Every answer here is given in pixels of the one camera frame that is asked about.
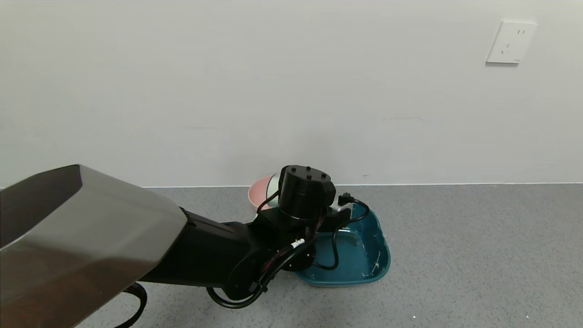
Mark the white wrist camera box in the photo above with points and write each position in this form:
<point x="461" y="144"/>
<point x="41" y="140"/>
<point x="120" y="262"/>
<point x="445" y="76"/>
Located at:
<point x="344" y="208"/>

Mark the teal square plastic tray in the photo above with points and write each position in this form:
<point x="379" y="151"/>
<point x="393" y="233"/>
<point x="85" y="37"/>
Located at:
<point x="364" y="255"/>

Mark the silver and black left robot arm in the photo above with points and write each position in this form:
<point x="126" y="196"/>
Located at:
<point x="91" y="237"/>

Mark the transparent ribbed teal cup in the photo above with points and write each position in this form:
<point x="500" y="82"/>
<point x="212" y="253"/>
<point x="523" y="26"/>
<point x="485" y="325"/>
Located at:
<point x="272" y="187"/>

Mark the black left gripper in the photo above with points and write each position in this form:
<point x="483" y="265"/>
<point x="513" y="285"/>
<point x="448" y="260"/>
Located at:
<point x="305" y="191"/>

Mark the pink bowl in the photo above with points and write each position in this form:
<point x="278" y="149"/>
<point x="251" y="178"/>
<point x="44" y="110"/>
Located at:
<point x="257" y="193"/>

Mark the white wall socket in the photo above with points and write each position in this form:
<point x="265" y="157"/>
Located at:
<point x="511" y="43"/>

